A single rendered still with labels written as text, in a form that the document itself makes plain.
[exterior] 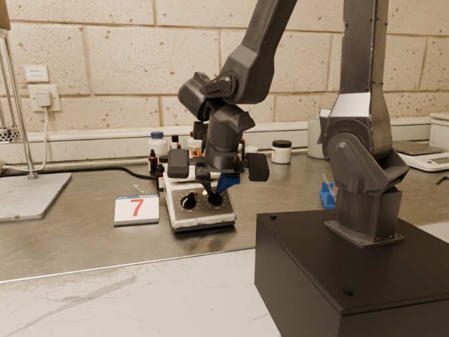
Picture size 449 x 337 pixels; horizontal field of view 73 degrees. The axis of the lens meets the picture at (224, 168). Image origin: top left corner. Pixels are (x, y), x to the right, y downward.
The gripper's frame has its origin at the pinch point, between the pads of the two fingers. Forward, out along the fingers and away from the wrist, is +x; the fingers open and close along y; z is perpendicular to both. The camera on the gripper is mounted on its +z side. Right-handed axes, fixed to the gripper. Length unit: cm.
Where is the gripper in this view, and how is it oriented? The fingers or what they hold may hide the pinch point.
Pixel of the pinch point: (214, 182)
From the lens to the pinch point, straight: 60.3
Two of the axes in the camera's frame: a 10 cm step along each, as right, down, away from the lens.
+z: -0.8, -7.3, 6.8
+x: -1.5, 6.8, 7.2
